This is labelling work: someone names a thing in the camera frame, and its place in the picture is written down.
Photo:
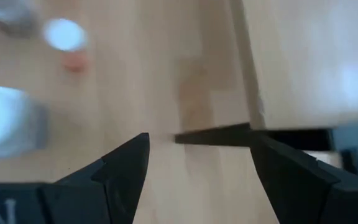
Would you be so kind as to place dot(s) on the wooden shelf with black frame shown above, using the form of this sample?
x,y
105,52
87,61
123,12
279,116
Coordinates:
x,y
306,62

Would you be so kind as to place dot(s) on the translucent white bottle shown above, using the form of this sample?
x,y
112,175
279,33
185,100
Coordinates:
x,y
8,15

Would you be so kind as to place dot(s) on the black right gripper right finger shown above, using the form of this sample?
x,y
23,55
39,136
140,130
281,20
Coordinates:
x,y
306,193

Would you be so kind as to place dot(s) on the white labelled supplement bottle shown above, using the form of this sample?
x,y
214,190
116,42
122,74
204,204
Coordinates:
x,y
2,118

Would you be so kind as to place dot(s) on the small pink bottle white cap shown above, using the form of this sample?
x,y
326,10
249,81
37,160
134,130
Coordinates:
x,y
65,34

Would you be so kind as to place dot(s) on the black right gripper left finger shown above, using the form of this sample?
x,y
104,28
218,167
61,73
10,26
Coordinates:
x,y
120,186

